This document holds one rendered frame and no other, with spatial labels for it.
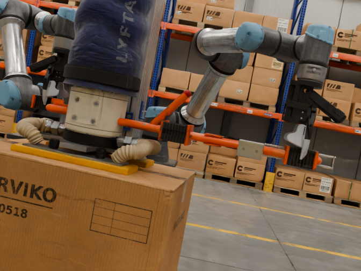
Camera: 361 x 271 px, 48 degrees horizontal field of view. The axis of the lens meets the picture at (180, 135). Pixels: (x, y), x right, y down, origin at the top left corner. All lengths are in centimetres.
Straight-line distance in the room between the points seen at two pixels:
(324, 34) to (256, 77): 731
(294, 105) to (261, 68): 736
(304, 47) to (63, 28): 86
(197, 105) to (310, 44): 68
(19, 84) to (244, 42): 99
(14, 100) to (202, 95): 76
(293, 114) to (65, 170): 62
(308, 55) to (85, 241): 75
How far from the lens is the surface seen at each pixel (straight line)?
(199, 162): 833
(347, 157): 1022
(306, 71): 113
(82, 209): 105
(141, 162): 124
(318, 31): 115
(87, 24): 117
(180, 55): 977
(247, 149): 111
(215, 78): 160
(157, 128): 114
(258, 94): 841
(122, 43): 115
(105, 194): 102
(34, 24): 201
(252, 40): 114
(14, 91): 175
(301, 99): 114
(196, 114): 171
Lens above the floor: 126
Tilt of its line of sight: 3 degrees down
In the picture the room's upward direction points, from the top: 11 degrees clockwise
